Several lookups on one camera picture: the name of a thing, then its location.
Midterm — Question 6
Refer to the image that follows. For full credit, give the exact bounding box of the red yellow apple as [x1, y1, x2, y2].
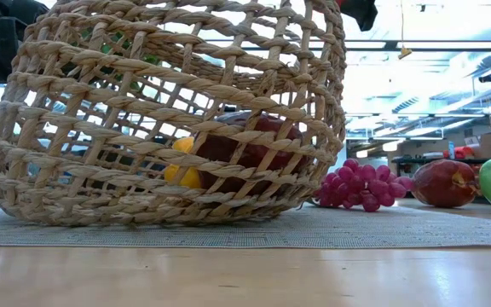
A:
[411, 159, 479, 209]

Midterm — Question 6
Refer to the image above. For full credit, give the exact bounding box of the dark maroon round fruit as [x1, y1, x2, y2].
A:
[194, 111, 310, 197]

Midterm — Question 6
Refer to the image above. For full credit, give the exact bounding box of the red container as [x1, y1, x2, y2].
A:
[442, 146, 476, 159]

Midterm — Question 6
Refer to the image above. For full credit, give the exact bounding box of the grey woven placemat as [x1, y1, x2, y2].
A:
[0, 199, 491, 249]

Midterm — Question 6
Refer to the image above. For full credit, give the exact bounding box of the purple grape bunch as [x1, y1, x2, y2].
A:
[312, 158, 413, 213]

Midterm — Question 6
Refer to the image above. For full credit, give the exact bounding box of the woven wicker basket with handles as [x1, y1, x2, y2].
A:
[0, 0, 348, 227]

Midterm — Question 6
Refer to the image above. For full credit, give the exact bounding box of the yellow hanging tag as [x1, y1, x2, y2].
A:
[397, 0, 413, 61]

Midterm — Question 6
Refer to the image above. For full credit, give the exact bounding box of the yellow bell pepper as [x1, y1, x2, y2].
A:
[163, 136, 206, 190]

